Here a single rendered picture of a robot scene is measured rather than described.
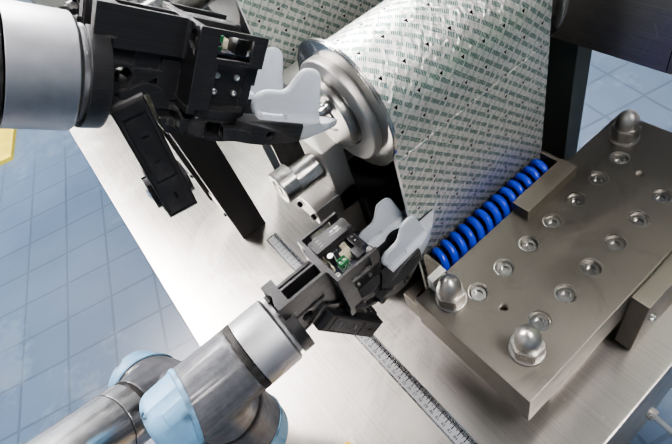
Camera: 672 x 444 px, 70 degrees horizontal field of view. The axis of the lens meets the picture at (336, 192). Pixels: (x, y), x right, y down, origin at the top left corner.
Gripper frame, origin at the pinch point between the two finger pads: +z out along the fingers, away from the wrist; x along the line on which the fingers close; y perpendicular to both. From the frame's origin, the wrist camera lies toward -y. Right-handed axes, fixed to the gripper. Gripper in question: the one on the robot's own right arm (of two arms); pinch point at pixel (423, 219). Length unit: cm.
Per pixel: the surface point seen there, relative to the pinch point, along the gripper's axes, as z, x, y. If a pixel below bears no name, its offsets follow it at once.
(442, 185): 3.4, -0.3, 3.3
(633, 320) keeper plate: 10.1, -21.0, -11.0
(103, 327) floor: -75, 128, -109
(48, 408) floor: -104, 112, -109
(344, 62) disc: -2.5, 3.3, 22.5
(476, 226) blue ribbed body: 5.6, -2.8, -4.8
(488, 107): 11.3, -0.3, 9.2
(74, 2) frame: -16.3, 33.8, 27.8
